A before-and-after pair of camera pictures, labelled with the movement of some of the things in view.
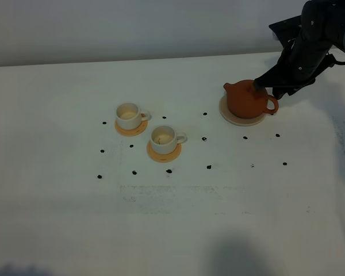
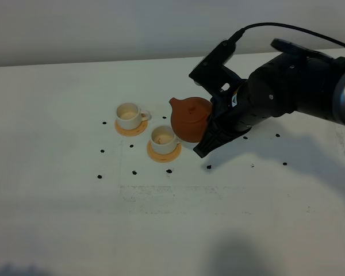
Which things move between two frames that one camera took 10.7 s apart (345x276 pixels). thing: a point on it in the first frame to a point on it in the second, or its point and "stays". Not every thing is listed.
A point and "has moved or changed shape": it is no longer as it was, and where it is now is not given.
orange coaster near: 163,157 stays
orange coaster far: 131,132 stays
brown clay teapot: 244,102 has moved or changed shape
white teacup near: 164,139 stays
